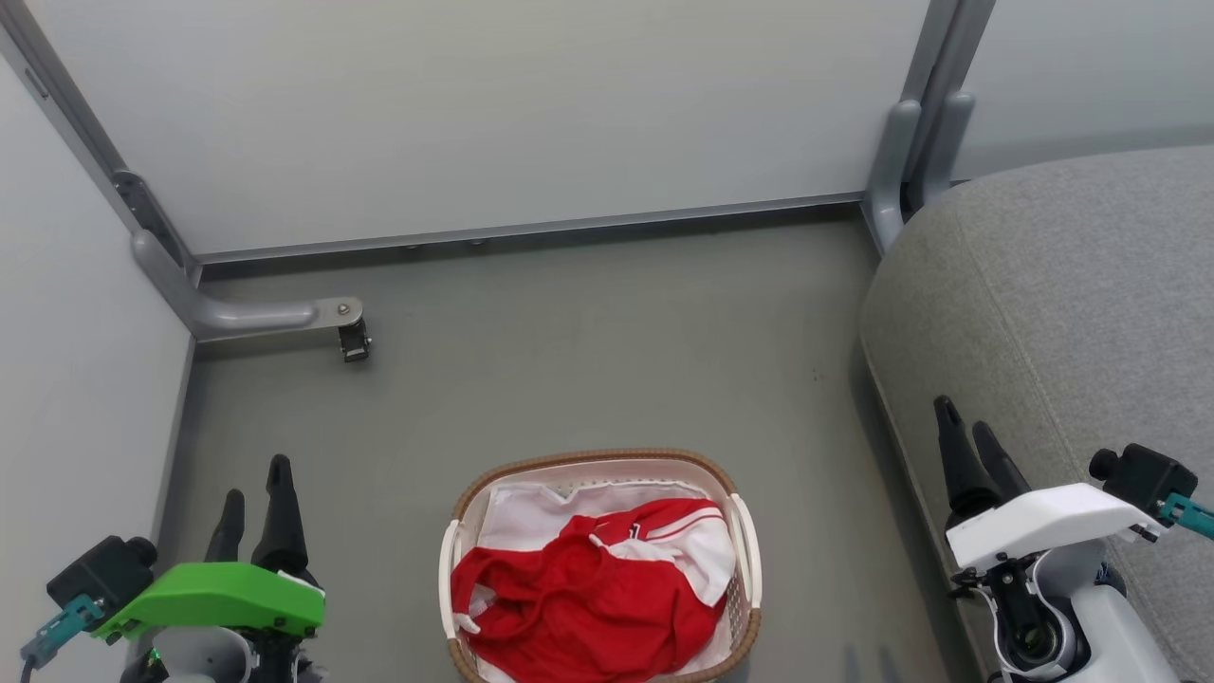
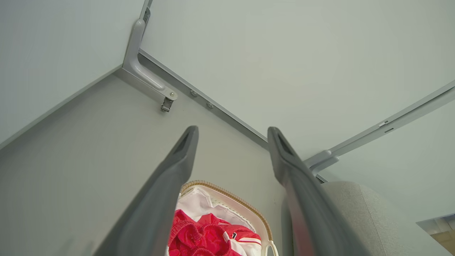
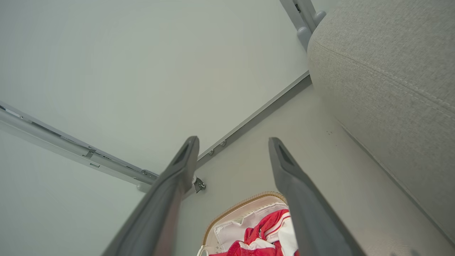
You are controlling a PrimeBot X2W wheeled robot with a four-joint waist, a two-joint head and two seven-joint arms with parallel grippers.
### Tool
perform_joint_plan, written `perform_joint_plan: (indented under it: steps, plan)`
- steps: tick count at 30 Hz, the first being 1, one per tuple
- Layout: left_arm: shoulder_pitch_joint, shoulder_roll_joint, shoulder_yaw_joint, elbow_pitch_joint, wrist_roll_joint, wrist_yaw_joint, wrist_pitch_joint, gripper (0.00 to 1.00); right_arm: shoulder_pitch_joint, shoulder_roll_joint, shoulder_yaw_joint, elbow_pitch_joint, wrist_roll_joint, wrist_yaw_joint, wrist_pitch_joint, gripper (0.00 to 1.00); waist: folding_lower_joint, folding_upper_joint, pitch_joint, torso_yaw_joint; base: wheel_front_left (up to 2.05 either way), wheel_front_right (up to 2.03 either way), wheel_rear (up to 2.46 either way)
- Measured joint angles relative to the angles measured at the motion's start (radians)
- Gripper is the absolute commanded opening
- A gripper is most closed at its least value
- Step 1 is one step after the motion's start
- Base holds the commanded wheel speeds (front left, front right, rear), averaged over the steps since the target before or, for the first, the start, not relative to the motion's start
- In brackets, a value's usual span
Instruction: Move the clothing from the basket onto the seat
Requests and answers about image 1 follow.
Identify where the grey partition corner post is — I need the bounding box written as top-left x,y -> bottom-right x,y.
0,0 -> 203,286

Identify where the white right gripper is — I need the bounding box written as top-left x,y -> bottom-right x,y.
933,396 -> 1164,574

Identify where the grey partition foot with plate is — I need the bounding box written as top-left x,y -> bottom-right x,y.
131,228 -> 365,342

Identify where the red and white jersey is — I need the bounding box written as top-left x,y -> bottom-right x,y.
451,497 -> 738,683

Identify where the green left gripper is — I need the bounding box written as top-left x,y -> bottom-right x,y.
93,454 -> 327,643

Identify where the grey partition foot pair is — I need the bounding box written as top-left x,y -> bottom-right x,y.
861,89 -> 979,257

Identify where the grey fabric sofa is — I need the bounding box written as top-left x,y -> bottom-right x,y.
859,144 -> 1214,683

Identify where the grey partition bottom rail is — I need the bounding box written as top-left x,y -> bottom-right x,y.
193,193 -> 866,267

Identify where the teal left camera cable plug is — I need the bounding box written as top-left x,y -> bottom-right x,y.
20,595 -> 106,683

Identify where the teal camera cable plug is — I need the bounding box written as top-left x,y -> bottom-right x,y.
20,595 -> 106,683
1156,492 -> 1214,543

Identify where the white basket liner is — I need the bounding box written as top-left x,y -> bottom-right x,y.
482,479 -> 737,683

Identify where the teal right camera cable plug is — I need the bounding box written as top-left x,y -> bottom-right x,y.
1156,492 -> 1214,543

